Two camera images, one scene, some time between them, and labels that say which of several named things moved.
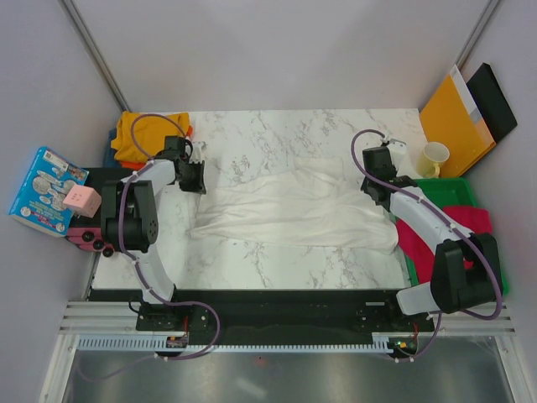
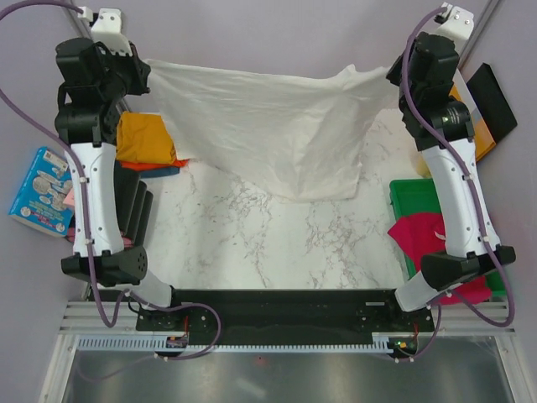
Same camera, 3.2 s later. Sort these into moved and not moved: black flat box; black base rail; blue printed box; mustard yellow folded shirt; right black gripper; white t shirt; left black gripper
Moved: left black gripper; right black gripper; white t shirt
Not moved: blue printed box; black flat box; mustard yellow folded shirt; black base rail
